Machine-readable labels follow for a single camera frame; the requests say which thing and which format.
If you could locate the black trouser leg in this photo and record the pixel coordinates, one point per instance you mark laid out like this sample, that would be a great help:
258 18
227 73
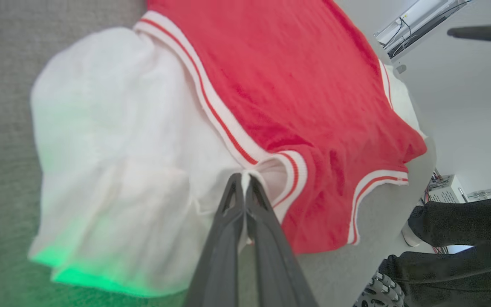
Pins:
454 281
467 221

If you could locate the red and white jersey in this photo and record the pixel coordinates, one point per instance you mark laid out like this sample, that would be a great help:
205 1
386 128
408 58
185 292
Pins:
292 85

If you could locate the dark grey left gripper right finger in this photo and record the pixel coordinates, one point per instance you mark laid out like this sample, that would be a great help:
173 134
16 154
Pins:
275 264

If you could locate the black treaded shoe sole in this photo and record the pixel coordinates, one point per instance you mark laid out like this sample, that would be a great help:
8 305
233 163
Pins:
379 294

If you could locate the white shoe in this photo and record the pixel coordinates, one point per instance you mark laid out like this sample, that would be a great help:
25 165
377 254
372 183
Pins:
409 236

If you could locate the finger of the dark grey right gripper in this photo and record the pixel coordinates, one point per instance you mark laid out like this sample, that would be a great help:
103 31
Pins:
488 33

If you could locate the white equipment box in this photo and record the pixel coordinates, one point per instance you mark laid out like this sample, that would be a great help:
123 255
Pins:
448 192

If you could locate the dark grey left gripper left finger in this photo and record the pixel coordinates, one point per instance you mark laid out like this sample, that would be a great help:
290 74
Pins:
222 256

